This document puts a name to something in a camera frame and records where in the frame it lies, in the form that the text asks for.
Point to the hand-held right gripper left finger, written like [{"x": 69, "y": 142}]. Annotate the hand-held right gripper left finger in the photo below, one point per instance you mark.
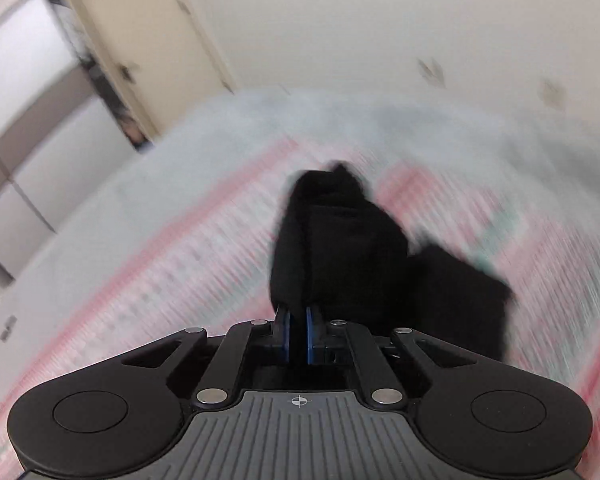
[{"x": 283, "y": 337}]

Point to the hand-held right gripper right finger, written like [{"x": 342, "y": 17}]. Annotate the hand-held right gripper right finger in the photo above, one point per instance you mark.
[{"x": 311, "y": 337}]

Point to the black pants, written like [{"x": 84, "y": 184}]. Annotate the black pants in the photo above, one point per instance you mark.
[{"x": 340, "y": 240}]

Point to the red and teal printed blanket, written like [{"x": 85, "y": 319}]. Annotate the red and teal printed blanket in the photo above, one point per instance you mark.
[{"x": 180, "y": 270}]

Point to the cream door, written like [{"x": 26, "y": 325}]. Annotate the cream door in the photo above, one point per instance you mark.
[{"x": 145, "y": 35}]

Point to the white and brown wardrobe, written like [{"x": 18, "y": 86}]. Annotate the white and brown wardrobe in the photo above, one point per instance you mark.
[{"x": 35, "y": 110}]

